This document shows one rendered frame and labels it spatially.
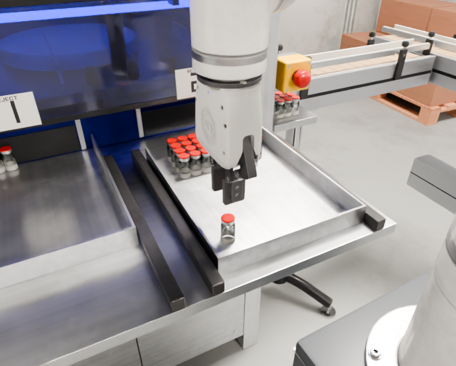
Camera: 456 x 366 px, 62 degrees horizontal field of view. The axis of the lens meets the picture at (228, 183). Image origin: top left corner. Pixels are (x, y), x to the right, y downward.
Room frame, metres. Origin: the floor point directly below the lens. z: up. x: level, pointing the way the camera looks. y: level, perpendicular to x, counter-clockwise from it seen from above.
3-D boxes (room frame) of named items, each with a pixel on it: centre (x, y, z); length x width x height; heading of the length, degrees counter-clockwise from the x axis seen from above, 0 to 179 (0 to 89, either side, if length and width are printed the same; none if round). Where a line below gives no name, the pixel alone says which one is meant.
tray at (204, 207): (0.58, -0.03, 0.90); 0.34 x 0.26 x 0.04; 26
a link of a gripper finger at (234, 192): (0.41, -0.01, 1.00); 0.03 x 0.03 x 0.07; 27
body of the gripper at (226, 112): (0.44, 0.00, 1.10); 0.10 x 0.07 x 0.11; 27
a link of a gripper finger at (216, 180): (0.46, 0.01, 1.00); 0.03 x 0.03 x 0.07; 27
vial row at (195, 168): (0.65, 0.01, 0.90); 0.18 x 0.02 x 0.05; 117
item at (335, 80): (1.15, -0.34, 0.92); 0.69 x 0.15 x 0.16; 117
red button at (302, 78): (0.85, -0.17, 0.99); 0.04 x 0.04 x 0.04; 27
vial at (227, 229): (0.44, 0.00, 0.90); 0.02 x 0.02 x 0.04
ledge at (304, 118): (0.94, -0.14, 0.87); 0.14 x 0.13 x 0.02; 27
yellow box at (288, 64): (0.89, -0.15, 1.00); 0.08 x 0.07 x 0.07; 27
